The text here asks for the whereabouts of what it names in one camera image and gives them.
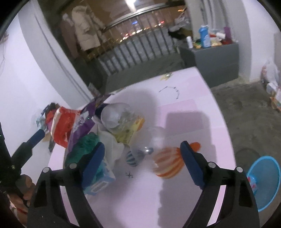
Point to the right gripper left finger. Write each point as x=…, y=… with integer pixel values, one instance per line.
x=47, y=208

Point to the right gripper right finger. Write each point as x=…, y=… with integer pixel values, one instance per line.
x=238, y=209

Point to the red white snack bag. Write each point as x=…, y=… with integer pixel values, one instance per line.
x=63, y=121

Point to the teal mesh cloth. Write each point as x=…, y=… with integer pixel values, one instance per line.
x=85, y=149

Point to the purple yellow noodle snack bag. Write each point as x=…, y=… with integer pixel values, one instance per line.
x=84, y=122

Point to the yellow orange snack wrapper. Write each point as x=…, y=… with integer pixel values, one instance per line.
x=126, y=135

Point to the clear plastic cup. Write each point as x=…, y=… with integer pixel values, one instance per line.
x=144, y=144

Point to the pepsi plastic bottle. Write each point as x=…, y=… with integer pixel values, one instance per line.
x=116, y=117

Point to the blue mesh trash basket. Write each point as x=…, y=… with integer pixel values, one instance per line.
x=264, y=179

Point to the floor trash pile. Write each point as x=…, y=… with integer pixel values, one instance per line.
x=270, y=78

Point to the person's left hand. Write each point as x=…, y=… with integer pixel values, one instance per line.
x=27, y=188

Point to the cardboard box with clothes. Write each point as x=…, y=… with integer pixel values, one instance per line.
x=44, y=122

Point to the grey cabinet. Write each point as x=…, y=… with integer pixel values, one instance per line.
x=217, y=65

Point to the beige hanging coat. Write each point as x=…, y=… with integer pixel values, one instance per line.
x=87, y=27

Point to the blue detergent bottle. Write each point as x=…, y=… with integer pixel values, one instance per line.
x=204, y=36

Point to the white small bottle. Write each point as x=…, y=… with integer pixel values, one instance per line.
x=189, y=42

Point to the purple cup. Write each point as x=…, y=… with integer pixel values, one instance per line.
x=227, y=32

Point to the metal balcony railing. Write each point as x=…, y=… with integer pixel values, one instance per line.
x=138, y=37

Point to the grey curtain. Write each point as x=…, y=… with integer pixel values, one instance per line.
x=217, y=15

